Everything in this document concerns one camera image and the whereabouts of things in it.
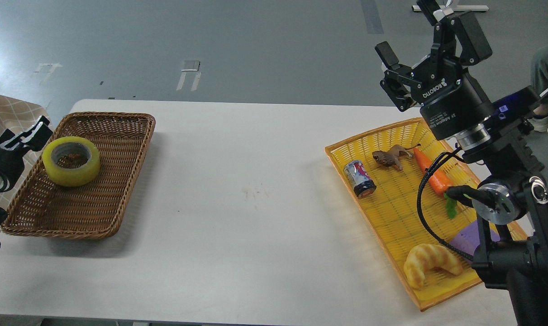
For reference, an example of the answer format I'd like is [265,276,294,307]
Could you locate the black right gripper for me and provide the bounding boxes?
[375,0,494,140]

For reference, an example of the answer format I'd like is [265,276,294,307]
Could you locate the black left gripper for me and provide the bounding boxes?
[0,115,52,193]

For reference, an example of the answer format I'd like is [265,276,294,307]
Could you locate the yellow tape roll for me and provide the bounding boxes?
[42,136,101,187]

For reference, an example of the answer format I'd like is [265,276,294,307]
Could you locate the yellow plastic basket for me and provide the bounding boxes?
[324,117,528,312]

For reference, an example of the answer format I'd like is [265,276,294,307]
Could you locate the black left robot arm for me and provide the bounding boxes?
[0,115,52,247]

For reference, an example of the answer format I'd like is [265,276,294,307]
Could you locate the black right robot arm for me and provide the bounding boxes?
[375,0,548,326]

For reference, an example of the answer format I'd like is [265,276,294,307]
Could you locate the beige checkered cloth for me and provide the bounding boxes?
[0,95,49,136]

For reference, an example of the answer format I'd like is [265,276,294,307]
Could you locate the white metal stand base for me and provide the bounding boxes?
[411,0,489,14]

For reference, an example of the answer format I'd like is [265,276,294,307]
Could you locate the brown toy lion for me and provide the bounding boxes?
[372,143,421,172]

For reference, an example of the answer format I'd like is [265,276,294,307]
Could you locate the person leg green trousers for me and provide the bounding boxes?
[531,46,548,123]

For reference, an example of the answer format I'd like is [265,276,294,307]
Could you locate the orange toy carrot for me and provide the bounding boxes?
[413,147,457,219]

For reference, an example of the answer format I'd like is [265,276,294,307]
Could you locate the white sneaker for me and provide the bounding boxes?
[529,114,548,133]

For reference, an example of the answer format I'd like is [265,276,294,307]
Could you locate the small drink can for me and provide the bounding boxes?
[343,160,377,198]

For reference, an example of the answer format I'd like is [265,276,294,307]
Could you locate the purple sponge block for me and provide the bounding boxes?
[449,221,480,256]

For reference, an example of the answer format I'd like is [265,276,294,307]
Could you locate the toy croissant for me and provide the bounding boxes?
[403,244,463,289]

